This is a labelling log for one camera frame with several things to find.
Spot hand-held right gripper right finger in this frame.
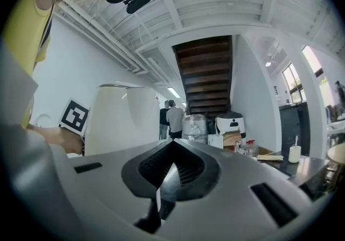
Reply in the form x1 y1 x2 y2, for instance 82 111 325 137
150 139 313 241

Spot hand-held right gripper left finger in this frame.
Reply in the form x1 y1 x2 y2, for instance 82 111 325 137
70 139 175 241

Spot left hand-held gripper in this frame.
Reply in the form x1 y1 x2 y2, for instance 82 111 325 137
58 97 90 137

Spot cream white electric kettle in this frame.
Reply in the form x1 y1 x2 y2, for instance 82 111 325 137
84 82 160 156

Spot clear glass mug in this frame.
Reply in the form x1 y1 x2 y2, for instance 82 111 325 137
235 140 247 155

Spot glass jar red lid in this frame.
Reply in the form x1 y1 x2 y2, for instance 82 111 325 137
246 139 259 157

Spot brown paper packet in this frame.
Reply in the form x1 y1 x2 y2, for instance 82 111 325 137
256 153 284 161

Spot white box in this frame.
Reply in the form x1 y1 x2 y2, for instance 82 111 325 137
207 134 224 150

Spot brown cardboard box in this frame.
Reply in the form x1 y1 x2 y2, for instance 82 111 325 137
223 129 242 152

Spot flat open cardboard box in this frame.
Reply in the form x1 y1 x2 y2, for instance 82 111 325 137
257 146 282 156

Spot white and black robot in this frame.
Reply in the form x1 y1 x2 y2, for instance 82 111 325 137
215 111 246 140

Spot plastic-wrapped robot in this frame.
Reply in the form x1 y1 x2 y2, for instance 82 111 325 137
182 114 208 143

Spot white cup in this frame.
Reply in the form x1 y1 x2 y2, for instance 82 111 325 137
288 145 302 164

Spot black cabinet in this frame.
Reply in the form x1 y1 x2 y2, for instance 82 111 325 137
279 101 311 157

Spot yellow shirt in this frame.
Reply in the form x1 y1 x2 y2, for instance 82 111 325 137
1 0 52 129

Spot round wooden table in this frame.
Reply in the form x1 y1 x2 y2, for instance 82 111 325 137
327 142 345 189

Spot dark wooden staircase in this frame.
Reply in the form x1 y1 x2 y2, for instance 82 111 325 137
172 35 234 118

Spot window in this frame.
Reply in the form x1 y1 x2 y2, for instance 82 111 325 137
282 62 307 104

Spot grey shoulder strap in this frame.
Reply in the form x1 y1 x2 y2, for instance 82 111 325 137
33 9 53 67

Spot wall tube lamp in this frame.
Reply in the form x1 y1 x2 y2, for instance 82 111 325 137
167 86 181 98

